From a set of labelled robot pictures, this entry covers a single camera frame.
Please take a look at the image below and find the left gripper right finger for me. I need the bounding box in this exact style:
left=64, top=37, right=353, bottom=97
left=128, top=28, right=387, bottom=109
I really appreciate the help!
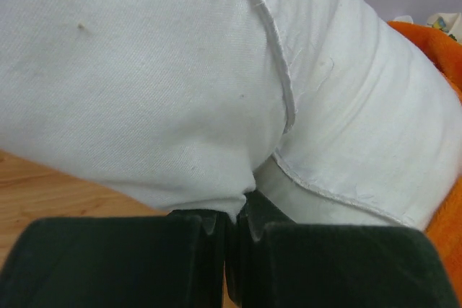
left=226, top=191, right=459, bottom=308

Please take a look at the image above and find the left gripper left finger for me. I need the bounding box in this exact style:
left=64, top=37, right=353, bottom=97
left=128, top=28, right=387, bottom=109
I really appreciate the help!
left=1, top=211, right=227, bottom=307

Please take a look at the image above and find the white pillow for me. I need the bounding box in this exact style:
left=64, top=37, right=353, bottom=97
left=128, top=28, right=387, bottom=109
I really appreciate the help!
left=1, top=0, right=461, bottom=230

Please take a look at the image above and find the orange black-patterned plush pillowcase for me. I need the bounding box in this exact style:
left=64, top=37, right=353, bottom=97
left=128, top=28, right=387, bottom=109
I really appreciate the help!
left=385, top=19, right=462, bottom=294

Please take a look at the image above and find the yellow and white floral cloth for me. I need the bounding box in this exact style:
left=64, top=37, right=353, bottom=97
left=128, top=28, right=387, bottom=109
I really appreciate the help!
left=388, top=12, right=461, bottom=44

